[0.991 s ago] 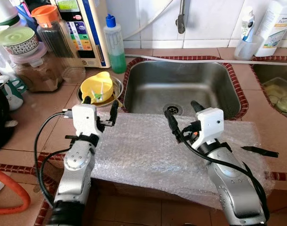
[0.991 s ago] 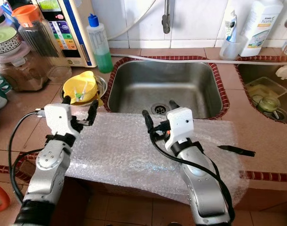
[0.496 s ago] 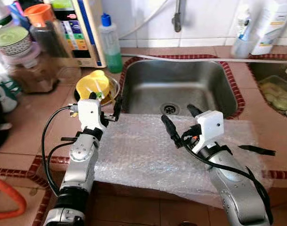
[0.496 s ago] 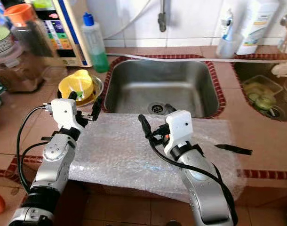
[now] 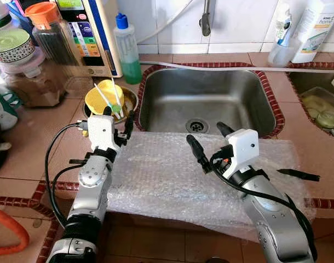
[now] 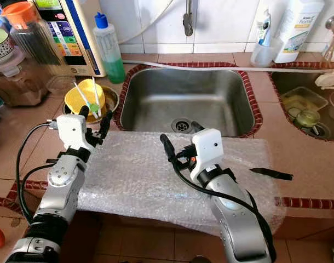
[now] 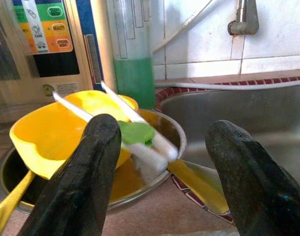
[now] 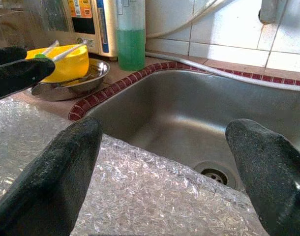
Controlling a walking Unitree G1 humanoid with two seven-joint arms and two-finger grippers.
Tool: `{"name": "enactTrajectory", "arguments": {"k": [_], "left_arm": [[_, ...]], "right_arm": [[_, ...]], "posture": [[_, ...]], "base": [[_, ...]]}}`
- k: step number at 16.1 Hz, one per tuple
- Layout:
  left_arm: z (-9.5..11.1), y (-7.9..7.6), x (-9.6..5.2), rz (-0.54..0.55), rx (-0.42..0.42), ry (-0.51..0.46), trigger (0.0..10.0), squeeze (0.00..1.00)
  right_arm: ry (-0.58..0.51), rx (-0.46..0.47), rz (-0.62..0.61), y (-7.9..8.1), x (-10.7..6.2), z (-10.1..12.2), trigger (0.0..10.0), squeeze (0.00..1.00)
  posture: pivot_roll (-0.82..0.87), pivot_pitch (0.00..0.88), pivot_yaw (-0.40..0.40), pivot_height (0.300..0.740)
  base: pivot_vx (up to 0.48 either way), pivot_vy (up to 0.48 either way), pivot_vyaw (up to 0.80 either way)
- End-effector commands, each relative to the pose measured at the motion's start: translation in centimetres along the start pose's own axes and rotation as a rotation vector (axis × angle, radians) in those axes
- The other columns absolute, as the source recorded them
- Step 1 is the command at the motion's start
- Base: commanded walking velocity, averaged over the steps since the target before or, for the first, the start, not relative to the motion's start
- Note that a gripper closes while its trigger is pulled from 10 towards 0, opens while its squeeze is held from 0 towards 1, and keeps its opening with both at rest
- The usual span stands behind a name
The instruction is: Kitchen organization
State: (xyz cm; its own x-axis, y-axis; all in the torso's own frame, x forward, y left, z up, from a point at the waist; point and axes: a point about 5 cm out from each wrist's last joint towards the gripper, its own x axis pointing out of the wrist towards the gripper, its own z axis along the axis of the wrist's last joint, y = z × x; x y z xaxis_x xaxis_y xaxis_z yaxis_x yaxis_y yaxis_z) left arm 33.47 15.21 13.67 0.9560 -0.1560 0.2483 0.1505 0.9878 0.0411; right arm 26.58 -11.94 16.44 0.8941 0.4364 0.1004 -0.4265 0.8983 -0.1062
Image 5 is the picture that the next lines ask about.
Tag yellow plastic cup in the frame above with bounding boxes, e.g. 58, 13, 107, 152
85, 79, 125, 117

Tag white green plastic utensil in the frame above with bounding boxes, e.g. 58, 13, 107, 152
111, 78, 127, 110
94, 82, 122, 117

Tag steel bowl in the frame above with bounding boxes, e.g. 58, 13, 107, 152
82, 85, 139, 122

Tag bubble wrap sheet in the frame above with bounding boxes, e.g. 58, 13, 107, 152
104, 130, 316, 242

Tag green dish soap bottle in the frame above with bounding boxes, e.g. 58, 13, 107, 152
113, 13, 143, 85

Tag black knife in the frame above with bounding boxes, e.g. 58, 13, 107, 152
277, 168, 321, 182

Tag plastic jar brown contents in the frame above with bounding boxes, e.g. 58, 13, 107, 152
2, 48, 69, 108

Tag white water purifier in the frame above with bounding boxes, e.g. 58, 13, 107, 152
52, 0, 124, 78

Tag orange-lidded glass jar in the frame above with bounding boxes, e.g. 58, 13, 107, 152
25, 2, 85, 96

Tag clear plastic container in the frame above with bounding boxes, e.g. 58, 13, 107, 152
300, 86, 334, 129

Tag clear plastic cup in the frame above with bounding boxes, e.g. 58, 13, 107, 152
267, 36, 302, 68

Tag small steel sink basin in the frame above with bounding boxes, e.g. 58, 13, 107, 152
287, 71, 334, 139

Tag white rabbit mug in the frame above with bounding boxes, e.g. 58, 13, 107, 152
0, 88, 21, 131

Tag round drinking glass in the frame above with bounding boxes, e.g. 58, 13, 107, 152
316, 108, 334, 132

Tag steel tap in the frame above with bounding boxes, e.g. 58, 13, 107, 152
199, 0, 212, 37

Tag green-lidded patterned tin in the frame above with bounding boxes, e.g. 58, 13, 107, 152
0, 28, 36, 65

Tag blue white tube bottle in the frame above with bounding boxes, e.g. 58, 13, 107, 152
274, 3, 293, 47

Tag white detergent bottle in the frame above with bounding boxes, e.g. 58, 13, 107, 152
291, 0, 334, 64

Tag white green-banded bottle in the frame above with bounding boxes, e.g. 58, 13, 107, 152
0, 0, 13, 29

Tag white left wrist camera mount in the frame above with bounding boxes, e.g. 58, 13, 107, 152
86, 114, 122, 151

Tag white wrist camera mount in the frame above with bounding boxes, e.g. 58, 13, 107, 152
224, 129, 260, 179
86, 114, 122, 151

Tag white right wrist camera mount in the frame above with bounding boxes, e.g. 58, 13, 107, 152
224, 129, 260, 179

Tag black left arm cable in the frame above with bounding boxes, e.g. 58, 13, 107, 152
44, 122, 91, 228

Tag white wall hose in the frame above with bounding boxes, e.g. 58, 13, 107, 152
137, 0, 198, 44

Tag orange gas hose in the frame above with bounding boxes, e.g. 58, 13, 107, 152
0, 204, 31, 256

